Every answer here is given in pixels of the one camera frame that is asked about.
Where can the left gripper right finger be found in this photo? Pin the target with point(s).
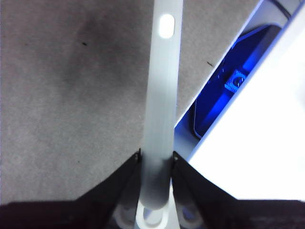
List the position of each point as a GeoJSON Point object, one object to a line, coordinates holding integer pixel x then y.
{"type": "Point", "coordinates": [226, 214]}

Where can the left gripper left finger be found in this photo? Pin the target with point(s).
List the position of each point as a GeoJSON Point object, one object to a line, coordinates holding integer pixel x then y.
{"type": "Point", "coordinates": [71, 214]}

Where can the dark glossy panel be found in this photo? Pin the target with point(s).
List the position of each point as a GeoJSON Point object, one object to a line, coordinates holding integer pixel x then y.
{"type": "Point", "coordinates": [214, 107]}

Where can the small ribbed square knob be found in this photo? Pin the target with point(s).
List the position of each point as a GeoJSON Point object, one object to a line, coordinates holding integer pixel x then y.
{"type": "Point", "coordinates": [235, 81]}

